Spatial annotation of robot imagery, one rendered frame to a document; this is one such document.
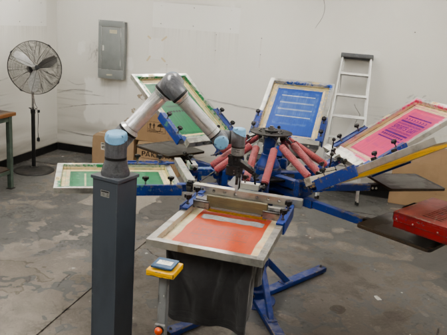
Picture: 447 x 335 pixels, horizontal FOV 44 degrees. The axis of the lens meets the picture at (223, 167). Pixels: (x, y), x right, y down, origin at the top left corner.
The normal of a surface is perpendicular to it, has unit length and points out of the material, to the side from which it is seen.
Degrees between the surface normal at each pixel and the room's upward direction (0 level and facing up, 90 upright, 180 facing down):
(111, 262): 90
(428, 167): 78
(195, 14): 90
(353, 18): 90
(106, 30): 90
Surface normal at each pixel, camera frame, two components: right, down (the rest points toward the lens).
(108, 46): -0.28, 0.23
